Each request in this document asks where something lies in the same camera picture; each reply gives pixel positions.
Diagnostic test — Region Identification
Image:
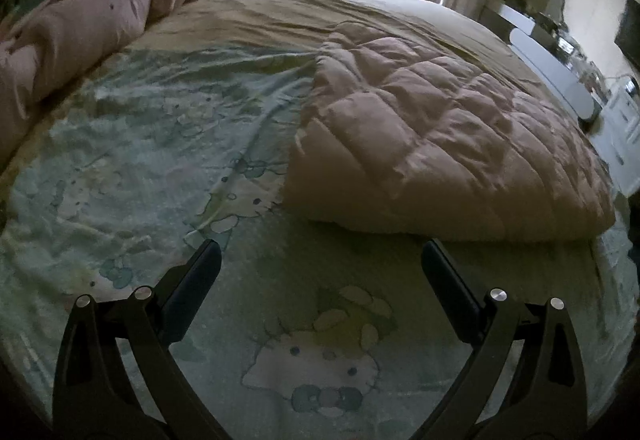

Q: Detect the light blue printed blanket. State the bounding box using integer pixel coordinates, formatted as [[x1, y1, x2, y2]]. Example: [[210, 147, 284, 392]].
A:
[[0, 42, 640, 440]]

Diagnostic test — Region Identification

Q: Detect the grey printer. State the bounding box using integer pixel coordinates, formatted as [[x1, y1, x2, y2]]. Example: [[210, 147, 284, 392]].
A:
[[537, 0, 568, 26]]

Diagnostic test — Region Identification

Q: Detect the pink rolled duvet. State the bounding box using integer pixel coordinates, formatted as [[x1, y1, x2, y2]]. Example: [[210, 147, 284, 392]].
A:
[[0, 0, 261, 171]]

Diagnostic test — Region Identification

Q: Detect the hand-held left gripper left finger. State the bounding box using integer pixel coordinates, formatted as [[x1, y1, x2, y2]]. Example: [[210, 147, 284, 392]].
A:
[[52, 239, 223, 440]]

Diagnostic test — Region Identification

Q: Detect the white dresser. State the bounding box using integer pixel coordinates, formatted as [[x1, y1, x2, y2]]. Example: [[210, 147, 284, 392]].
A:
[[482, 0, 606, 121]]

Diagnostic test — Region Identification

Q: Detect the black television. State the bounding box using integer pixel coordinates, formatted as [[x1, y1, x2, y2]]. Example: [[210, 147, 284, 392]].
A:
[[614, 0, 640, 71]]

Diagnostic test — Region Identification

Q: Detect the pink quilted blanket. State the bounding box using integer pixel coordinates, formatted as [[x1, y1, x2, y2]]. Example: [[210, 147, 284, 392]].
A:
[[282, 20, 616, 241]]

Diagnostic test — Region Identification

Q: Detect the white cabinet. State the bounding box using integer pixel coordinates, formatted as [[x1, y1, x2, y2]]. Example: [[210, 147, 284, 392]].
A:
[[590, 85, 640, 196]]

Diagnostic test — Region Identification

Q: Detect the yellow bed sheet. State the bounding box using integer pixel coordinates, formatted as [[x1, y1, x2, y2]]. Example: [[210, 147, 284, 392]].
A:
[[135, 0, 546, 86]]

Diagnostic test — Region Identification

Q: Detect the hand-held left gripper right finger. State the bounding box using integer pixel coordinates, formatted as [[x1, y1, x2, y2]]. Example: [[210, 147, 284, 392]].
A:
[[421, 240, 588, 440]]

